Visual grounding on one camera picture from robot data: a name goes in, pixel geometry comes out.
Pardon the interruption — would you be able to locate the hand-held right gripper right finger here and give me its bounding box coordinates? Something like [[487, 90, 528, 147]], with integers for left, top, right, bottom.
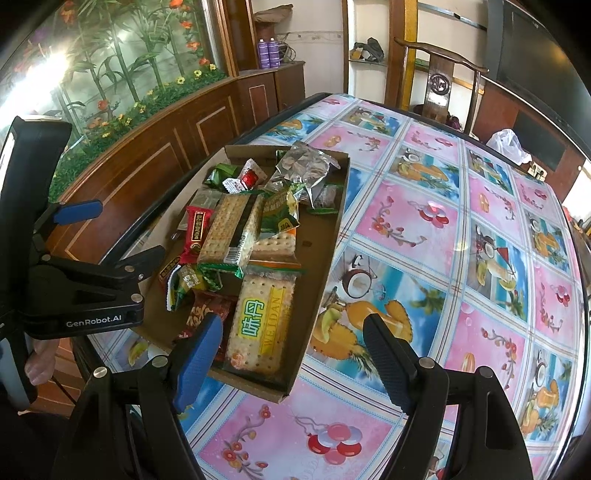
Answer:
[[362, 315, 534, 480]]

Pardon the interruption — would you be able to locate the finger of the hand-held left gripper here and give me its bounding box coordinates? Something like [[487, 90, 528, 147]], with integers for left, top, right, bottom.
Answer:
[[32, 203, 101, 252], [39, 246, 166, 296]]

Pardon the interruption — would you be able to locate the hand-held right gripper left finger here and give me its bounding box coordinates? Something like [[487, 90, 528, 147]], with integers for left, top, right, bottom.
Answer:
[[53, 314, 225, 480]]

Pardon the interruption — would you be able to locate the red candy packet black label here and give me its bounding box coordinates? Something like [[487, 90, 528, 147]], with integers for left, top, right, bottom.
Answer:
[[158, 256, 186, 285], [179, 205, 216, 265]]

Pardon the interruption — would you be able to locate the green pea snack packet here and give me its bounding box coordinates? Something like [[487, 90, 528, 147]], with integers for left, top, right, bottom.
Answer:
[[165, 263, 219, 315]]

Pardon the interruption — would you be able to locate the yellow label cracker packet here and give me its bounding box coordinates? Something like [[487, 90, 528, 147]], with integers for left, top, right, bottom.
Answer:
[[224, 265, 297, 376]]

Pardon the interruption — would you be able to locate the plain silver foil packet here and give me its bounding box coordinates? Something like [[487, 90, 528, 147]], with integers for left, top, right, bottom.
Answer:
[[191, 188, 223, 216]]

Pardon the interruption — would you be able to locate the green black striped cracker packet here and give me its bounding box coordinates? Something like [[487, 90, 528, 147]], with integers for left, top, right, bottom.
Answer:
[[198, 194, 265, 278]]

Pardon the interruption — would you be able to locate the shallow cardboard box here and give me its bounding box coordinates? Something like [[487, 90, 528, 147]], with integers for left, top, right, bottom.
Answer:
[[136, 144, 352, 403]]

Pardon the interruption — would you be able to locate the orange label cracker packet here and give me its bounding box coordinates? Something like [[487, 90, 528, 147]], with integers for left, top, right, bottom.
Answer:
[[249, 231, 306, 278]]

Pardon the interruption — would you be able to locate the white packet with red print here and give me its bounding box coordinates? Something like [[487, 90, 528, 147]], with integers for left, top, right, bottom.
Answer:
[[222, 159, 267, 193]]

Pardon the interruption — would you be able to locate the green packet with yellow label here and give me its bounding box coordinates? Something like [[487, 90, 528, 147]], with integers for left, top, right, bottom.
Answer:
[[260, 185, 302, 232]]

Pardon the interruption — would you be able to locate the clear green-edged nut packet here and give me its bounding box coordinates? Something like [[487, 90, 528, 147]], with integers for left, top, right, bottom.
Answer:
[[305, 184, 341, 216]]

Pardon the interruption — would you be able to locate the silver foil packet dark print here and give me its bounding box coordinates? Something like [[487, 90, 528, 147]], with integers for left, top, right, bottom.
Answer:
[[265, 141, 341, 208]]

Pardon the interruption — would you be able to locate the person's left hand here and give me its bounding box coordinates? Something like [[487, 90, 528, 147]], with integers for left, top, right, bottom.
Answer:
[[25, 340, 57, 386]]

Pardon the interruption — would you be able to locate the dark red snack packet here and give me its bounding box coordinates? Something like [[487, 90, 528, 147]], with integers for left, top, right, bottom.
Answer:
[[184, 295, 232, 343]]

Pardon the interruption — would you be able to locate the brown wooden sideboard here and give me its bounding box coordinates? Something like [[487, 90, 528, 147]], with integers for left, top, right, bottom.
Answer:
[[46, 60, 308, 269]]

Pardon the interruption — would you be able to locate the small green snack packet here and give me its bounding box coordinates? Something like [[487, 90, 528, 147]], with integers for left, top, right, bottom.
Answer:
[[204, 164, 242, 190]]

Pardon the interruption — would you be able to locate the bamboo flower glass screen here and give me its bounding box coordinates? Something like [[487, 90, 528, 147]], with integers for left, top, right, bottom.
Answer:
[[0, 0, 232, 200]]

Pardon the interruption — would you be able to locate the white plastic bag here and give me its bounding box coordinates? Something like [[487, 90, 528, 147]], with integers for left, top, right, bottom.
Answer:
[[485, 128, 535, 165]]

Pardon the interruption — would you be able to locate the wooden television cabinet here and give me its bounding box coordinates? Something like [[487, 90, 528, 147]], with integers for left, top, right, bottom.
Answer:
[[471, 78, 588, 186]]

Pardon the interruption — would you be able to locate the carved wooden chair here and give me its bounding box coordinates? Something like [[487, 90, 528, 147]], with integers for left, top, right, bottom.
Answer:
[[394, 37, 491, 136]]

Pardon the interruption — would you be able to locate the white glass shelf unit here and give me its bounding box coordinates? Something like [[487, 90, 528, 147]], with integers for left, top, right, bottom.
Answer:
[[344, 0, 399, 108]]

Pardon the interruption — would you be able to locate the brown paper bag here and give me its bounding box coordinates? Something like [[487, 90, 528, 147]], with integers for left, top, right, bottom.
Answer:
[[254, 4, 296, 25]]

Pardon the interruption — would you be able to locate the dark bundle on shelf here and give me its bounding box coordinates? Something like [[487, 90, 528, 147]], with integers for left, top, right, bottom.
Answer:
[[351, 38, 387, 64]]

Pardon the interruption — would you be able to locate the black television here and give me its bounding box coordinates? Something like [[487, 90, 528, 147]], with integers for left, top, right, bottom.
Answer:
[[496, 0, 591, 126]]

